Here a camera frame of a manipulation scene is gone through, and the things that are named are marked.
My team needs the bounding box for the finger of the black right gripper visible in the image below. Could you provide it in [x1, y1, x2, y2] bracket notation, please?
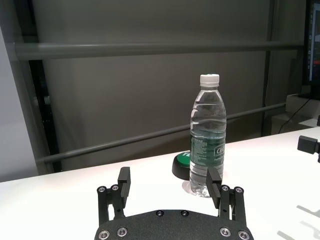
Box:
[297, 135, 320, 163]

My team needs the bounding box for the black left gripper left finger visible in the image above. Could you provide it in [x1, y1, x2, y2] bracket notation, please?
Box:
[96, 166, 132, 225]

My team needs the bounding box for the white monitor riser box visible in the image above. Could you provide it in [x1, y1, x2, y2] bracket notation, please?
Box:
[286, 93, 320, 118]

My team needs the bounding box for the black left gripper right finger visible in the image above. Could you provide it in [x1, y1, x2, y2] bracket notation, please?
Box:
[205, 167, 247, 223]

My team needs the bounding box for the black monitor cable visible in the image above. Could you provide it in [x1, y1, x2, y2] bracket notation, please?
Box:
[278, 98, 313, 135]

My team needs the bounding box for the black computer monitor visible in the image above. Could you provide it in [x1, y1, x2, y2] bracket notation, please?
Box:
[301, 0, 320, 100]

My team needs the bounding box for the grey horizontal handrail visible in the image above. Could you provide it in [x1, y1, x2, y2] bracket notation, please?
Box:
[14, 41, 305, 61]
[36, 102, 287, 165]

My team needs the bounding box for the green button with black base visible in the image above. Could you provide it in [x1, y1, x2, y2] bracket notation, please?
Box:
[171, 150, 192, 181]

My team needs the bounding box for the grey vertical post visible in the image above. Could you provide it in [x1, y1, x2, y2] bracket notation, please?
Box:
[261, 0, 281, 137]

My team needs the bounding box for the clear plastic water bottle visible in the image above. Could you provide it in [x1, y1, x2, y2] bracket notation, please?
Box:
[188, 73, 228, 198]

